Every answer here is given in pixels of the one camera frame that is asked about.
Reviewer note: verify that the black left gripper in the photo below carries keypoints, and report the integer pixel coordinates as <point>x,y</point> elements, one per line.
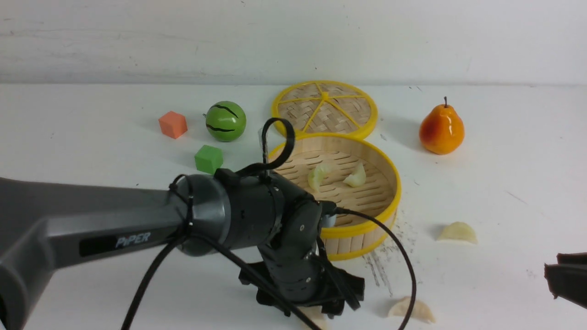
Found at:
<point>311,283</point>

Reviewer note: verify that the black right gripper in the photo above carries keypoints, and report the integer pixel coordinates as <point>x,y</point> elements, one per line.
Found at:
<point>567,278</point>

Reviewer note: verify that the pale dumpling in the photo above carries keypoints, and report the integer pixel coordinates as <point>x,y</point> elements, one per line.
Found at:
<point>358,177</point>

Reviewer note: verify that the greenish dumpling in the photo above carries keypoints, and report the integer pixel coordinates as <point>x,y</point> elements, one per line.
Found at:
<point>317,175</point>

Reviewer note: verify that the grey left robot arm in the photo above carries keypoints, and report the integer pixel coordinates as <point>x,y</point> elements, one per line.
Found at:
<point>46,226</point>

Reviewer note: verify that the bamboo steamer tray yellow rim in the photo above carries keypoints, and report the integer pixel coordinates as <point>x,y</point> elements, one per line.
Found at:
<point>351,236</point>

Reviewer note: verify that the woven bamboo steamer lid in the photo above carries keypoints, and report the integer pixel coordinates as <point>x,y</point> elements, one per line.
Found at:
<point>314,107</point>

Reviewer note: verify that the green cube block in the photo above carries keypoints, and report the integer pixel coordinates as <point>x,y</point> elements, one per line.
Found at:
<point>208,159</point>

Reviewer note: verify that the orange yellow toy pear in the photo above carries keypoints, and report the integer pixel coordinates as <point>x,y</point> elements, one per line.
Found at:
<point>442,131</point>

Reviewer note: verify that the green toy watermelon ball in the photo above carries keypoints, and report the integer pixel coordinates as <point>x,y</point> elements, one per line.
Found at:
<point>226,121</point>

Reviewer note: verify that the orange cube block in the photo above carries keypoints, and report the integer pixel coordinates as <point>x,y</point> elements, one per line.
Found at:
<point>173,124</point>

